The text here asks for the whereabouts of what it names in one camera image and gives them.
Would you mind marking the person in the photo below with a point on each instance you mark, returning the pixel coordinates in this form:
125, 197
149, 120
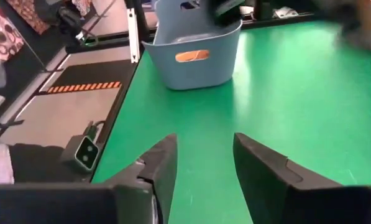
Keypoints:
2, 34

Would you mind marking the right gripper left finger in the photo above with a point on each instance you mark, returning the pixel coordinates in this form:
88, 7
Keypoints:
79, 202

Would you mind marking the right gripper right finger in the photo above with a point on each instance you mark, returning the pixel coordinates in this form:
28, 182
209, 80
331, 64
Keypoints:
297, 199

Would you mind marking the blue-grey plastic basket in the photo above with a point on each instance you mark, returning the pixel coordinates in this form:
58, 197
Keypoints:
191, 71

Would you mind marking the silver bracket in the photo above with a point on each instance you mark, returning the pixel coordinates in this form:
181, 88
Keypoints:
133, 34

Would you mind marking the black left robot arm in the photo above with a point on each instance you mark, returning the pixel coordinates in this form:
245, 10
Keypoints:
337, 18

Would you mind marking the table-level camera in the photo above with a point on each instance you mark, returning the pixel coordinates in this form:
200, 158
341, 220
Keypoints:
82, 154

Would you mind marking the black orange-striped floor mat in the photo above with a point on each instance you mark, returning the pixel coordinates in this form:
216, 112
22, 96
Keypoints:
92, 74

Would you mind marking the white mounting plate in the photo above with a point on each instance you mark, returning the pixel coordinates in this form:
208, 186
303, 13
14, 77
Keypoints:
284, 12

